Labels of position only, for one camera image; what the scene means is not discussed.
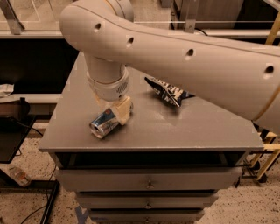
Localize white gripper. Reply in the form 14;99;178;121
87;68;131;125

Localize silver blue redbull can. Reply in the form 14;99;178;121
89;107;133;139

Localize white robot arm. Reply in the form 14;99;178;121
59;0;280;134

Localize blue chips bag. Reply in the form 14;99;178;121
144;77;194;107

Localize grey drawer cabinet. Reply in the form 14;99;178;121
39;55;263;214

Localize top grey drawer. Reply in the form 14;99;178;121
55;167;242;192

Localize grey drawer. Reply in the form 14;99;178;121
76;192;218;209
89;209;204;222
55;167;242;192

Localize middle grey drawer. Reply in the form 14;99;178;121
76;192;218;209

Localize black side table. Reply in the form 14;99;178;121
0;97;60;224

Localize bottom grey drawer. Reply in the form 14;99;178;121
89;209;204;222

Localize plastic bottle on floor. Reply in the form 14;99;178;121
9;166;31;187

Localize metal railing with posts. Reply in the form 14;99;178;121
0;0;279;39

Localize black cable on floor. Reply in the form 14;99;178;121
18;164;58;224

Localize yellow wooden frame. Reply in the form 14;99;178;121
242;129;280;183

